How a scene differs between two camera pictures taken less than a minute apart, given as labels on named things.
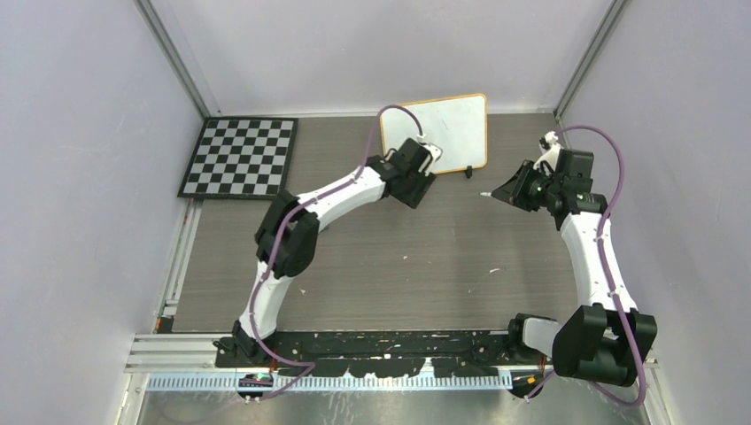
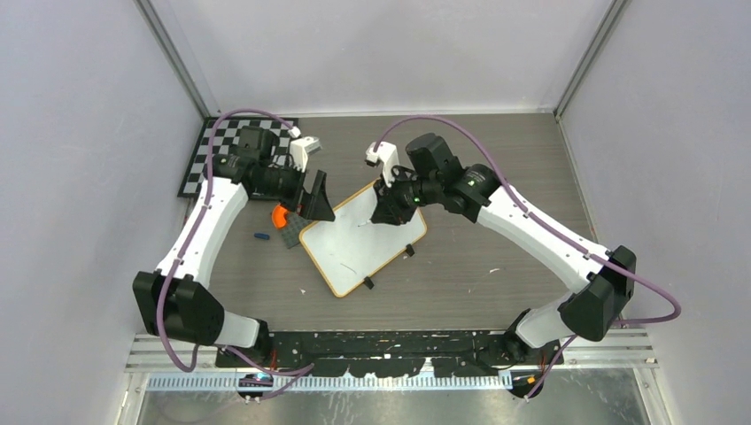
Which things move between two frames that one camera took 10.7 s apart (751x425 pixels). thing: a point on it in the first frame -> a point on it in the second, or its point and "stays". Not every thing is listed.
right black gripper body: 538,189 -> 406,194
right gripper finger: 508,192 -> 384,214
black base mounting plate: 373,354 stays
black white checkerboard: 240,158 stays
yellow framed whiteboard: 458,126 -> 352,249
